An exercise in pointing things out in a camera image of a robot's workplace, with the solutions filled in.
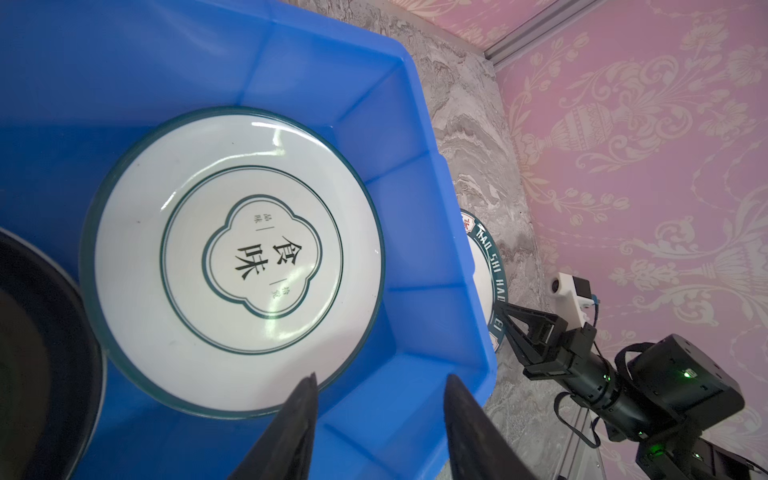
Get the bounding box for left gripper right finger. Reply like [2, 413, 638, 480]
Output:
[443, 374, 535, 480]

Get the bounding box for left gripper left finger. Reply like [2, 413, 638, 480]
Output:
[228, 373, 318, 480]

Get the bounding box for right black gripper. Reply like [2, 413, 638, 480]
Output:
[494, 301, 636, 441]

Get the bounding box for green rim plate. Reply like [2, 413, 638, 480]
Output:
[461, 210, 508, 352]

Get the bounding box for white plate quatrefoil emblem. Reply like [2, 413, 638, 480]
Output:
[79, 106, 386, 420]

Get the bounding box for black plate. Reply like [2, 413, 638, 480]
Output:
[1, 230, 107, 479]

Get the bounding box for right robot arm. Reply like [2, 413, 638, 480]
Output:
[493, 301, 767, 479]

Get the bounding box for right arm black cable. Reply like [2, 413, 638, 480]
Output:
[553, 392, 602, 450]

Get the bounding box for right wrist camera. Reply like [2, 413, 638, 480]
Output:
[549, 272, 599, 330]

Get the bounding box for right aluminium corner post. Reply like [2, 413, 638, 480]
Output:
[484, 0, 606, 68]

